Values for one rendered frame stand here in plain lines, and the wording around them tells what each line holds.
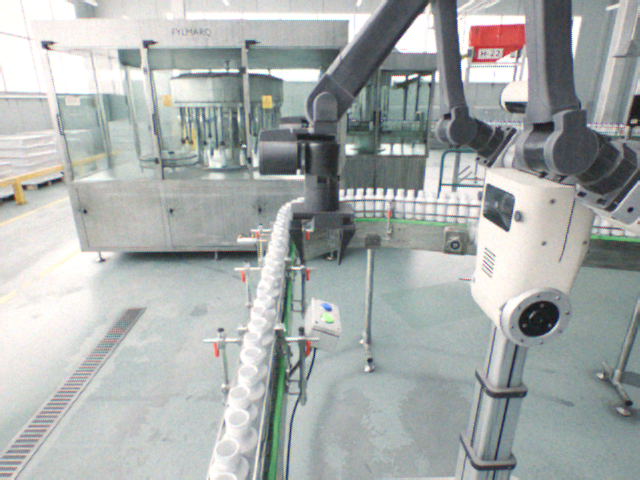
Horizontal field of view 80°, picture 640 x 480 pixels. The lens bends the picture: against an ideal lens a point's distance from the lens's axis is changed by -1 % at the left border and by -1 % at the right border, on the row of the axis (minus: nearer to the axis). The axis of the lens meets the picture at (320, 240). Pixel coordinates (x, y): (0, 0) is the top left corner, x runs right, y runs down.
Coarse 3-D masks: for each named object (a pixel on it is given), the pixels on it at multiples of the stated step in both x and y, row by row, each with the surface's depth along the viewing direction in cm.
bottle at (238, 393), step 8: (232, 392) 70; (240, 392) 71; (248, 392) 70; (232, 400) 68; (240, 400) 68; (248, 400) 69; (232, 408) 69; (240, 408) 68; (248, 408) 69; (256, 408) 72; (256, 416) 70; (256, 424) 71
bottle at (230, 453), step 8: (224, 440) 60; (232, 440) 60; (216, 448) 58; (224, 448) 60; (232, 448) 60; (216, 456) 57; (224, 456) 61; (232, 456) 57; (240, 456) 59; (216, 464) 58; (224, 464) 57; (232, 464) 57; (240, 464) 59; (248, 464) 61; (216, 472) 58; (224, 472) 57; (232, 472) 58; (240, 472) 58; (248, 472) 60
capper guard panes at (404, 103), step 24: (384, 72) 539; (408, 72) 540; (360, 96) 549; (384, 96) 550; (408, 96) 551; (360, 120) 560; (384, 120) 561; (408, 120) 562; (360, 144) 571; (384, 144) 572; (408, 144) 573
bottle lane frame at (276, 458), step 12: (288, 288) 145; (288, 300) 136; (288, 312) 129; (288, 324) 123; (288, 336) 123; (288, 348) 122; (288, 360) 121; (276, 396) 93; (276, 408) 88; (276, 420) 85; (276, 432) 82; (276, 444) 79; (276, 456) 76; (276, 468) 75
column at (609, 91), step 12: (624, 0) 822; (636, 0) 803; (624, 12) 826; (636, 12) 810; (624, 24) 818; (612, 36) 846; (624, 36) 826; (612, 48) 853; (612, 60) 861; (624, 60) 842; (612, 72) 850; (612, 84) 858; (600, 96) 887; (612, 96) 867; (600, 108) 896; (612, 108) 876; (600, 120) 896
